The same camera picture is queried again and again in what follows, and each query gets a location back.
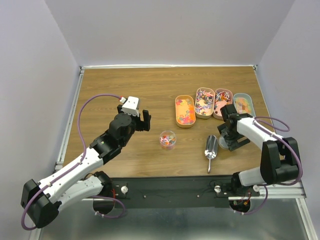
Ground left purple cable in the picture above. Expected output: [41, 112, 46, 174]
[21, 93, 127, 231]

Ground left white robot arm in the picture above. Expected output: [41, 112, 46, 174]
[20, 104, 151, 231]

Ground silver metal scoop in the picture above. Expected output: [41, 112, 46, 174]
[204, 135, 218, 173]

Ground aluminium frame rail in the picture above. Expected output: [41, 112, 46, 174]
[257, 181, 306, 200]

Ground pink tray round lollipops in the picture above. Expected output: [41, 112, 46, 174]
[212, 88, 233, 120]

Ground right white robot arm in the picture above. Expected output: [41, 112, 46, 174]
[217, 104, 303, 196]

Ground blue tray popsicle candies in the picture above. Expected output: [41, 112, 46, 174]
[233, 93, 256, 117]

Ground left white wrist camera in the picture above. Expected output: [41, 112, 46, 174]
[119, 96, 140, 117]

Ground clear glass jar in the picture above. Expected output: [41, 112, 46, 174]
[159, 130, 177, 150]

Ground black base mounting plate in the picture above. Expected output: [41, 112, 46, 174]
[82, 176, 266, 210]

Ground beige tray swirl lollipops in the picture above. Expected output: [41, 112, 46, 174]
[194, 87, 215, 119]

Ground orange tray star candies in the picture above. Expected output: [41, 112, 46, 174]
[175, 95, 196, 128]

